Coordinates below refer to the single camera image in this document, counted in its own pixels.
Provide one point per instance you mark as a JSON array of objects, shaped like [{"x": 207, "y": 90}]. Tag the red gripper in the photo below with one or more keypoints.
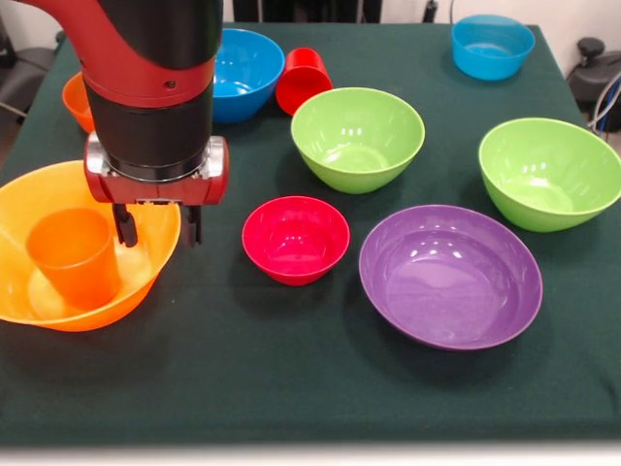
[{"x": 155, "y": 191}]

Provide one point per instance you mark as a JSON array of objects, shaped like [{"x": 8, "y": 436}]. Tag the large yellow-orange bowl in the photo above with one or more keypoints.
[{"x": 150, "y": 262}]

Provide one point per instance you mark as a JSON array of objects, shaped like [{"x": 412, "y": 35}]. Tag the orange cup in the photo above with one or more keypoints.
[{"x": 77, "y": 262}]

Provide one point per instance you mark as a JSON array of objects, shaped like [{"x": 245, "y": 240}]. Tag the small pink-red bowl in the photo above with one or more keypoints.
[{"x": 296, "y": 238}]

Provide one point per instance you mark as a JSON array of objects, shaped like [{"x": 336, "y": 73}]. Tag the red cup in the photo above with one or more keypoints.
[{"x": 303, "y": 82}]

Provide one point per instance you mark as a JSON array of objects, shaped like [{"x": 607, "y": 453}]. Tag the green bowl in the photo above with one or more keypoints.
[
  {"x": 356, "y": 131},
  {"x": 548, "y": 160}
]

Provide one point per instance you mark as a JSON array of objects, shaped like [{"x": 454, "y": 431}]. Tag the purple bowl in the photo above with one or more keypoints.
[{"x": 451, "y": 276}]

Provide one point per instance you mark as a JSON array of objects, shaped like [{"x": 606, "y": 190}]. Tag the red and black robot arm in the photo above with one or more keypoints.
[{"x": 150, "y": 82}]

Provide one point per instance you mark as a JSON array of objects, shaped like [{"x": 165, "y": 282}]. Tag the small orange bowl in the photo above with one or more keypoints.
[{"x": 77, "y": 104}]

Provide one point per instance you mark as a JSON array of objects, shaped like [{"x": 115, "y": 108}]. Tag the dark green table cloth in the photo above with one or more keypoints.
[{"x": 310, "y": 364}]

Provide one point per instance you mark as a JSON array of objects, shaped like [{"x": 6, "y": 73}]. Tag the small light blue bowl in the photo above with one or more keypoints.
[{"x": 492, "y": 63}]

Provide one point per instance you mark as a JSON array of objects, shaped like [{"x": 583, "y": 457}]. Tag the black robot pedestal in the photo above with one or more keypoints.
[{"x": 310, "y": 9}]

